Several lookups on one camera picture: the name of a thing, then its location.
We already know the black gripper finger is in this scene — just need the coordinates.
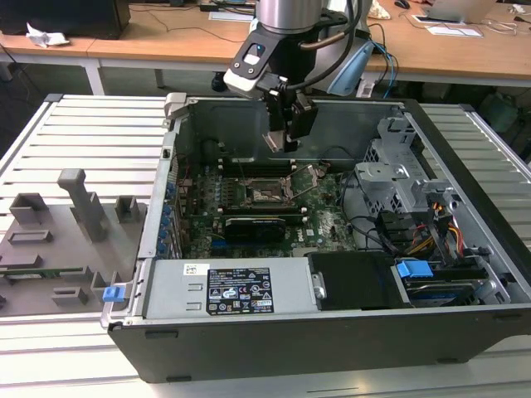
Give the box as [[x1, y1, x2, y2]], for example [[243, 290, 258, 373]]
[[265, 82, 291, 133], [285, 93, 319, 153]]

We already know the silver CPU plate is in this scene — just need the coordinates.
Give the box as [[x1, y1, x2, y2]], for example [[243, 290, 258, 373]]
[[262, 130, 288, 153]]

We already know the black CPU socket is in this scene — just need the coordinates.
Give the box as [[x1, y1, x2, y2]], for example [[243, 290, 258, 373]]
[[243, 177, 300, 209]]

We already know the green motherboard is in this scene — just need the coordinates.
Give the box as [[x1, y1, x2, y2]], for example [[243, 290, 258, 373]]
[[176, 163, 358, 260]]

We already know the grey case corner latch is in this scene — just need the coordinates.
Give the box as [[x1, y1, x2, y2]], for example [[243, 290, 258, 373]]
[[164, 91, 189, 122]]

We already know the metal drive cage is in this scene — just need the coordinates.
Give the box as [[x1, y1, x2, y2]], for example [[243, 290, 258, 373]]
[[354, 115, 457, 216]]

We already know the black graphics card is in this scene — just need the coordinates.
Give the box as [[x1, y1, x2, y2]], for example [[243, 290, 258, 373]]
[[223, 215, 288, 245]]

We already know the wooden office desk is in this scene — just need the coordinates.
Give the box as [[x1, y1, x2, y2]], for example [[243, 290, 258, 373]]
[[0, 32, 105, 96], [89, 0, 531, 89]]

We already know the silver laptop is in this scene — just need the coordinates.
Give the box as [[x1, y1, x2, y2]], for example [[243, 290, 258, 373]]
[[414, 0, 497, 26]]

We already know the black plastic shroud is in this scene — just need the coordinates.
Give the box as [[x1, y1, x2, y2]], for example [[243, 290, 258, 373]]
[[309, 250, 412, 312]]

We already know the black power supply label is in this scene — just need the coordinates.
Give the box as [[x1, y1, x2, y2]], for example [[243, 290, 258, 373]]
[[206, 267, 275, 314]]

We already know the blue disk carrier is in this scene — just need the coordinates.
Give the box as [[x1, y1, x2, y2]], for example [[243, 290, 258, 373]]
[[396, 259, 434, 289]]

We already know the grey power supply unit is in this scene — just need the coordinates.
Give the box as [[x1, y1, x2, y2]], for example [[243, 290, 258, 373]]
[[143, 256, 321, 320]]

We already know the black open PC case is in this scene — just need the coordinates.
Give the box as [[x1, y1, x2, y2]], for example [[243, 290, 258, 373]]
[[101, 91, 531, 385]]

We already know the black box on desk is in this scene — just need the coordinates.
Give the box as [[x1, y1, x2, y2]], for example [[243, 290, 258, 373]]
[[0, 0, 132, 41]]

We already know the crumpled white paper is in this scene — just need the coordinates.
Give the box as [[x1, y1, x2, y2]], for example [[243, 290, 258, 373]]
[[25, 22, 71, 49]]

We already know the grey parts rack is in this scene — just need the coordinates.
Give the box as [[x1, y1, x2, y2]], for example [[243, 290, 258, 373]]
[[0, 167, 149, 318]]

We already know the green RAM stick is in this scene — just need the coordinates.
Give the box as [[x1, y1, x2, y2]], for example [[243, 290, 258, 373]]
[[0, 267, 84, 278]]

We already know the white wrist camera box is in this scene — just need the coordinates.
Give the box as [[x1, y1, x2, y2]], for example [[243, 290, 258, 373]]
[[222, 35, 284, 100]]

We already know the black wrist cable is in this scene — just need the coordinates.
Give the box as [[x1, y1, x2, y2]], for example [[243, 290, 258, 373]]
[[285, 0, 363, 91]]

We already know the blue cable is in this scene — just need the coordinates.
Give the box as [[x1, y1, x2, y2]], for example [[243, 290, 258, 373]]
[[372, 22, 400, 100]]

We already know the black internal cable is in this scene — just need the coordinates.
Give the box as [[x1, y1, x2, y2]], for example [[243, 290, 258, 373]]
[[339, 169, 400, 255]]

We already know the yellow orange wire bundle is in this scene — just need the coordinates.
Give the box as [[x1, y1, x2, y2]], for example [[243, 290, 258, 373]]
[[408, 202, 464, 256]]

